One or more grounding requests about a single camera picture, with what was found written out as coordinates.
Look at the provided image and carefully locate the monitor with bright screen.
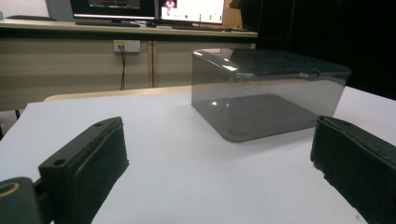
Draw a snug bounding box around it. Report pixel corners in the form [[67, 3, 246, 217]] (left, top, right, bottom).
[[158, 0, 226, 25]]

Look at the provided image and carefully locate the long wooden desk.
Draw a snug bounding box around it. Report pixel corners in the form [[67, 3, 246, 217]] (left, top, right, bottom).
[[0, 18, 259, 112]]

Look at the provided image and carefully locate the black curtain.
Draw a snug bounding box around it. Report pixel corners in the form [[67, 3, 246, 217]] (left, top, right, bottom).
[[238, 0, 396, 101]]

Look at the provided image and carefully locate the black keyboard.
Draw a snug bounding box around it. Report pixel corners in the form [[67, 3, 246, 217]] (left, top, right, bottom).
[[172, 23, 232, 33], [74, 19, 142, 29]]

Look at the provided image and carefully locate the black power cable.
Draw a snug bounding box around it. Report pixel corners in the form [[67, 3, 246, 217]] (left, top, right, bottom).
[[119, 45, 126, 91]]

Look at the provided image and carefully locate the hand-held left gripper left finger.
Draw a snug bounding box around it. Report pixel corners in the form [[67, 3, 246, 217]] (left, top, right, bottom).
[[38, 116, 131, 224]]

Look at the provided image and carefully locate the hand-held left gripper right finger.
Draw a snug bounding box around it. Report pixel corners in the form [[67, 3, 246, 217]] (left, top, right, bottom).
[[309, 115, 396, 224]]

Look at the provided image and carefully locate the white wall socket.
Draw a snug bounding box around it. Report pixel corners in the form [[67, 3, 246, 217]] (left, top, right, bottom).
[[113, 39, 141, 53]]

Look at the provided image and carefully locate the monitor with dark screen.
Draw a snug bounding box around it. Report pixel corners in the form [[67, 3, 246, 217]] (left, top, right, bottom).
[[69, 0, 157, 21]]

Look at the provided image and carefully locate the grey transparent plastic storage box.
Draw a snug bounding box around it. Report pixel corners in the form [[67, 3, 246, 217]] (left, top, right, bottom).
[[190, 52, 349, 144]]

